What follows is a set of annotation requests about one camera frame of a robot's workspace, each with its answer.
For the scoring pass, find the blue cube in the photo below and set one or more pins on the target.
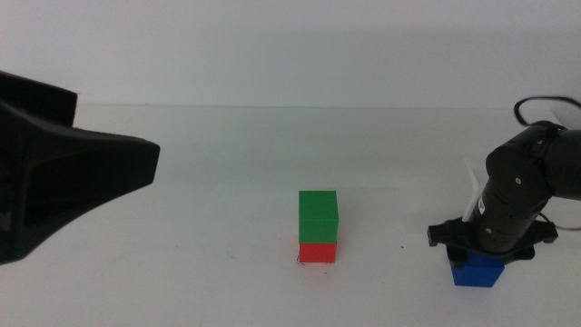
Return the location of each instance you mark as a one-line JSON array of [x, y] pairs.
[[476, 275]]

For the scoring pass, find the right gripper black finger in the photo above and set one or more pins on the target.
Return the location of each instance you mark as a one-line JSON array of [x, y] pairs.
[[519, 256], [456, 256]]

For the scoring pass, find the green cube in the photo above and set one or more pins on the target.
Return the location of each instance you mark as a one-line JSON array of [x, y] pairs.
[[318, 217]]

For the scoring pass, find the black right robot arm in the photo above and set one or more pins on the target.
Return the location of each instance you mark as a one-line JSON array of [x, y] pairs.
[[544, 159]]

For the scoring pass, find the red cube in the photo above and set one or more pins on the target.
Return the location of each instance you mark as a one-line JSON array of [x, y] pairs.
[[318, 253]]

